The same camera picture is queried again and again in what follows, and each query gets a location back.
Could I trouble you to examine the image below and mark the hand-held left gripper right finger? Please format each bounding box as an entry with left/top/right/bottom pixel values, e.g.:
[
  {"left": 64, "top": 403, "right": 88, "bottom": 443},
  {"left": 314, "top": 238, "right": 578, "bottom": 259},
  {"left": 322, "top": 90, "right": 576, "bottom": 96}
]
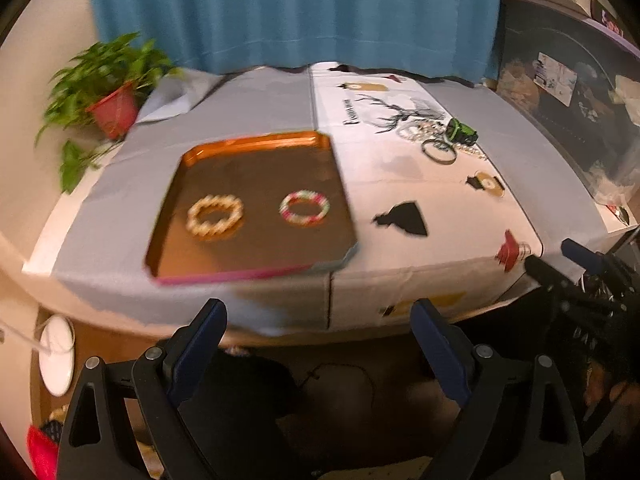
[{"left": 410, "top": 298, "right": 586, "bottom": 480}]

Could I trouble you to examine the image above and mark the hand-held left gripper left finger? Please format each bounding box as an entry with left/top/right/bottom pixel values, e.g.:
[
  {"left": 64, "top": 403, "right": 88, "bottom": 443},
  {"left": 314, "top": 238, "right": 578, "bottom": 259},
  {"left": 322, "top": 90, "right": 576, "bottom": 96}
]
[{"left": 56, "top": 298, "right": 229, "bottom": 480}]

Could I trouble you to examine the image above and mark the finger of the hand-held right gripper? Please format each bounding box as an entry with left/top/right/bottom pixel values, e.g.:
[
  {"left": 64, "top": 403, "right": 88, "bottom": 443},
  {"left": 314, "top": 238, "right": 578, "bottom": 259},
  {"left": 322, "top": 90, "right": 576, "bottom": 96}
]
[
  {"left": 523, "top": 256, "right": 623, "bottom": 323},
  {"left": 560, "top": 238, "right": 632, "bottom": 288}
]

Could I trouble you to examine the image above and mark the orange metal tray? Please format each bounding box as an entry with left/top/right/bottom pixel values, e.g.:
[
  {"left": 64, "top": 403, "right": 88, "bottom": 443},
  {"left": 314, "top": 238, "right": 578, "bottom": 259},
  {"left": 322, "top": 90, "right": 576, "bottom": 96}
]
[{"left": 144, "top": 131, "right": 361, "bottom": 287}]

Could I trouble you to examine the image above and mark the cream bead bracelet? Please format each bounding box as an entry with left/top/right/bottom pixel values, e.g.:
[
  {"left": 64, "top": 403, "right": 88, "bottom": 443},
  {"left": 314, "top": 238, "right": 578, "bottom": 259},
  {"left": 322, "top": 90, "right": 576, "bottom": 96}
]
[{"left": 186, "top": 195, "right": 246, "bottom": 242}]

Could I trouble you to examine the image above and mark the red green bead bracelet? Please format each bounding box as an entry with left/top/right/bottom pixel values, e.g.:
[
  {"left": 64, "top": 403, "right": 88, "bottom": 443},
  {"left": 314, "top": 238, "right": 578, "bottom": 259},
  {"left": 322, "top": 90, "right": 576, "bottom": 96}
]
[{"left": 279, "top": 189, "right": 332, "bottom": 227}]

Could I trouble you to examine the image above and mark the green black watch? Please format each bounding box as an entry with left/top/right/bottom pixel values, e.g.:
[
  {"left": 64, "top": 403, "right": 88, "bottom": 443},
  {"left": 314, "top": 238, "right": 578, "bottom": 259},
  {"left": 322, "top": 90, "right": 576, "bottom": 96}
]
[{"left": 445, "top": 118, "right": 480, "bottom": 147}]

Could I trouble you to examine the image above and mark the black bangle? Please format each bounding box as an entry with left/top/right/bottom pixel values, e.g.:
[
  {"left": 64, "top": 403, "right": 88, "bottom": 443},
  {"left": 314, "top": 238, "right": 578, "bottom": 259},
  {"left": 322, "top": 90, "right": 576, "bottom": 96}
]
[{"left": 421, "top": 137, "right": 457, "bottom": 166}]

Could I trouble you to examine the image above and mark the white pearl bracelet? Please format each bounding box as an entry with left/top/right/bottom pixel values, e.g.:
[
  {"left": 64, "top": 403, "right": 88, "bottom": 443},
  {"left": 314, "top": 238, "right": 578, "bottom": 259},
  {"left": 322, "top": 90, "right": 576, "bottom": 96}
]
[{"left": 397, "top": 120, "right": 447, "bottom": 144}]

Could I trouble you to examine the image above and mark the dark cabinet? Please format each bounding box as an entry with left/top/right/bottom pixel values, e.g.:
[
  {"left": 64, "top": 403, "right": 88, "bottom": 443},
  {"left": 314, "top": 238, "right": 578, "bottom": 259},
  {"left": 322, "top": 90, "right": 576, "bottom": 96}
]
[{"left": 492, "top": 0, "right": 640, "bottom": 213}]

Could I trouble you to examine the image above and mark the white round lamp base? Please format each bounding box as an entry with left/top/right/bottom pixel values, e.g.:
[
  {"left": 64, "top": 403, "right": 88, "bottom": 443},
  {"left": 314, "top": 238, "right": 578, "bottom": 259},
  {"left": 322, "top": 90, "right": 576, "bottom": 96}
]
[{"left": 39, "top": 315, "right": 77, "bottom": 397}]

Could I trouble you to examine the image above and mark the white printed cloth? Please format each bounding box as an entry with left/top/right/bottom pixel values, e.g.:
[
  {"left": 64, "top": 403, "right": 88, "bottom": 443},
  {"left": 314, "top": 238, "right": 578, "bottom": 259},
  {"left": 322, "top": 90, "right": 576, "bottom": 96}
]
[{"left": 309, "top": 61, "right": 547, "bottom": 332}]

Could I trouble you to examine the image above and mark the grey cloth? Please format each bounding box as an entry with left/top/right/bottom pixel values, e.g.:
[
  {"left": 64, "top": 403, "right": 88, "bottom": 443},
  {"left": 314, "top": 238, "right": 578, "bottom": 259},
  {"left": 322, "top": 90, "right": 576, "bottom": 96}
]
[{"left": 52, "top": 67, "right": 609, "bottom": 337}]

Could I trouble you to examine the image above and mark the red cloth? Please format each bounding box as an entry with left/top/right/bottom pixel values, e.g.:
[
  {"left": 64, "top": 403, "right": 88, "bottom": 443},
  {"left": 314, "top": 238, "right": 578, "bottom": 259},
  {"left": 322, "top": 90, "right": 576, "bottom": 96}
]
[{"left": 26, "top": 425, "right": 61, "bottom": 480}]

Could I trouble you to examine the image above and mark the potted green plant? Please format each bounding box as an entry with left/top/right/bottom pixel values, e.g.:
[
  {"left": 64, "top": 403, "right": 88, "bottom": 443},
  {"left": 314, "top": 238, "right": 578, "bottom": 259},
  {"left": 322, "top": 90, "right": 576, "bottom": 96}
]
[{"left": 35, "top": 32, "right": 184, "bottom": 195}]

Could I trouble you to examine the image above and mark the blue curtain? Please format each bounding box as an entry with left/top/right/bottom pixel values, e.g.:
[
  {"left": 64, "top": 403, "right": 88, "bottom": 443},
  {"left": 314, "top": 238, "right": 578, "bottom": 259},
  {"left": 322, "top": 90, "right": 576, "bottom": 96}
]
[{"left": 86, "top": 0, "right": 503, "bottom": 81}]

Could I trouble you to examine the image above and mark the black floor cable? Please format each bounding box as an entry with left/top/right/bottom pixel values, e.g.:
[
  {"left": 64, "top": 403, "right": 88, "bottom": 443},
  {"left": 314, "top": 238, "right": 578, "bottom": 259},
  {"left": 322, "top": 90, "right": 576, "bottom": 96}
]
[{"left": 300, "top": 362, "right": 377, "bottom": 402}]

